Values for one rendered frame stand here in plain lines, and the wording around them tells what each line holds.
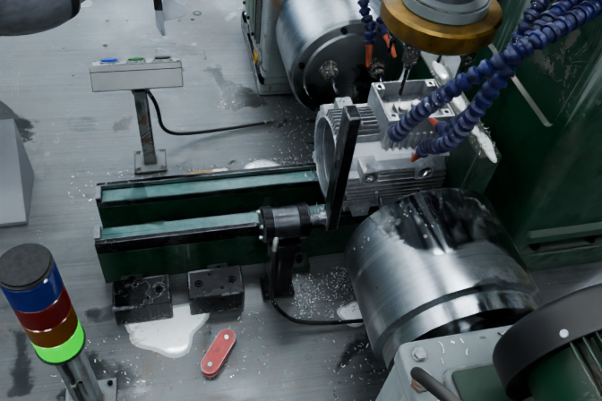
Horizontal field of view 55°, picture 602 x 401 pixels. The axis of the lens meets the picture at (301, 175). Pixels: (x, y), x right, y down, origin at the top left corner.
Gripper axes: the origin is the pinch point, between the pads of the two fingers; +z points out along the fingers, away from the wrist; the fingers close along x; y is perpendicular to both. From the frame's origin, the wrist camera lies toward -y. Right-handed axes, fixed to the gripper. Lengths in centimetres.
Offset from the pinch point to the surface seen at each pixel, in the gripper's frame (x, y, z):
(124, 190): -9.9, -9.2, 28.7
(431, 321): -59, 30, 33
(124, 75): -3.5, -7.3, 8.0
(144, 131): 5.0, -5.1, 21.0
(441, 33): -42, 38, -1
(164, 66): -3.5, 0.3, 6.8
